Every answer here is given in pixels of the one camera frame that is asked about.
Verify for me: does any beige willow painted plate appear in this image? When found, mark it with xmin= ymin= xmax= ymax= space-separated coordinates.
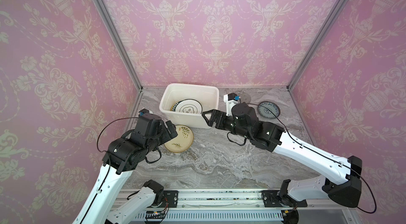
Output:
xmin=164 ymin=125 xmax=194 ymax=153

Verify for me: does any white plate black emblem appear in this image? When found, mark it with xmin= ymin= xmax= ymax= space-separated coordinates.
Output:
xmin=175 ymin=99 xmax=203 ymax=114

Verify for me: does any small blue patterned dish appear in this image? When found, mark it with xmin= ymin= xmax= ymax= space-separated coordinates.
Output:
xmin=258 ymin=101 xmax=281 ymax=119

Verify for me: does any white plate red green rim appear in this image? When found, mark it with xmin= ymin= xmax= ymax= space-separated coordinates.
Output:
xmin=171 ymin=100 xmax=182 ymax=112

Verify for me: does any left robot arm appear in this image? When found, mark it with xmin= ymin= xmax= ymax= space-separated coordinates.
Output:
xmin=73 ymin=109 xmax=178 ymax=224

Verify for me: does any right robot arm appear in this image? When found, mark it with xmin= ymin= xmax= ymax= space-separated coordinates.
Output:
xmin=202 ymin=102 xmax=362 ymax=208

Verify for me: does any white plastic bin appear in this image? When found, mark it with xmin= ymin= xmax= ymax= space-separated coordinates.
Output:
xmin=159 ymin=83 xmax=219 ymax=129

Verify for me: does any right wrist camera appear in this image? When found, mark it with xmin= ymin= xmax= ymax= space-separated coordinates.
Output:
xmin=223 ymin=93 xmax=240 ymax=116

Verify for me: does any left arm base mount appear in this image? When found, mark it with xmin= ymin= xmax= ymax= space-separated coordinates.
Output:
xmin=152 ymin=190 xmax=179 ymax=208

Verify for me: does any aluminium front rail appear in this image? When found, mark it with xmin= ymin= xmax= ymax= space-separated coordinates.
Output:
xmin=83 ymin=187 xmax=362 ymax=224

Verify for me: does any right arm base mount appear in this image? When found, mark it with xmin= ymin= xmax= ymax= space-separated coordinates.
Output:
xmin=261 ymin=190 xmax=308 ymax=208

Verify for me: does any left corner aluminium post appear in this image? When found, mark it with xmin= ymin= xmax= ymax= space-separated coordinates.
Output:
xmin=93 ymin=0 xmax=143 ymax=93

